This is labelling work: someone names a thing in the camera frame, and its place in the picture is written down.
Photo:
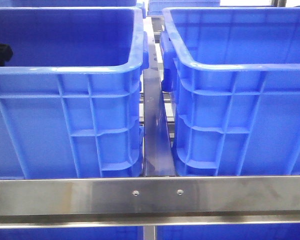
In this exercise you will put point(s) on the steel divider bar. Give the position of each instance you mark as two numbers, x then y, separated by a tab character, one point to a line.
158	159

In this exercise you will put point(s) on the stainless steel rack rail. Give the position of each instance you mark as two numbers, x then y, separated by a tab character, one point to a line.
145	201

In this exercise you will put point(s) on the blue plastic bin with buttons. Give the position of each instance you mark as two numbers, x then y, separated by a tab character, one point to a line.
69	95

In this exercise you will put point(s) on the distant blue crates row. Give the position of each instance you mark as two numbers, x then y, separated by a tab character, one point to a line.
152	7

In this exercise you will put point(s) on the blue plastic bin at left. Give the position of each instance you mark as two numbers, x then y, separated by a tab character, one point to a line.
235	86

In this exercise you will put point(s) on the blue bin lower shelf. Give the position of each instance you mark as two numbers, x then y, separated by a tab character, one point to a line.
285	231

